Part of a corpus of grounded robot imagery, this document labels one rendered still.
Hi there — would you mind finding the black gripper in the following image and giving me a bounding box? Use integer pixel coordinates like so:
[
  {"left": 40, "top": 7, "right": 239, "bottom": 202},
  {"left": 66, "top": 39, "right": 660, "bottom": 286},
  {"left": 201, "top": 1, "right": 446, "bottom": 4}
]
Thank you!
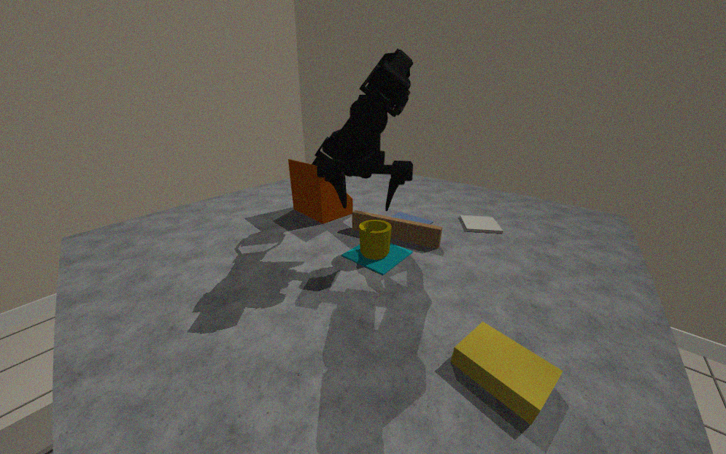
[{"left": 317, "top": 133, "right": 413, "bottom": 211}]

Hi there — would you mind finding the beige flat rectangular pad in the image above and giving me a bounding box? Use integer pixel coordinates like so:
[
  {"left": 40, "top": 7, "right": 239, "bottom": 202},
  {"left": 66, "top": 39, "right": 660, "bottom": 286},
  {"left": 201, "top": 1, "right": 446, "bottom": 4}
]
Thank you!
[{"left": 460, "top": 215, "right": 503, "bottom": 234}]

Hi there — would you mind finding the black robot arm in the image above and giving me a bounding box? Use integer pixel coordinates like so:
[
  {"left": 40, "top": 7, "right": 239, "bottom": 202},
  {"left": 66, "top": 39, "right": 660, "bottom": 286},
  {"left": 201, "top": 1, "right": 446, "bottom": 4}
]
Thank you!
[{"left": 312, "top": 49, "right": 413, "bottom": 178}]

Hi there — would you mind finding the tan wooden plank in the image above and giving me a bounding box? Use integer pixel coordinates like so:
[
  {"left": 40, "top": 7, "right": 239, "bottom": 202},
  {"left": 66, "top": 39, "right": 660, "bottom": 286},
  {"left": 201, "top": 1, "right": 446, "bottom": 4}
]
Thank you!
[{"left": 352, "top": 210, "right": 443, "bottom": 249}]

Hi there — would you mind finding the yellow rectangular block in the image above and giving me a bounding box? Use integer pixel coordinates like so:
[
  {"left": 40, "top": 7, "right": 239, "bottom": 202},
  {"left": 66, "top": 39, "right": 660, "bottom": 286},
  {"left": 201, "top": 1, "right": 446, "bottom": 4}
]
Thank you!
[{"left": 450, "top": 321, "right": 563, "bottom": 425}]

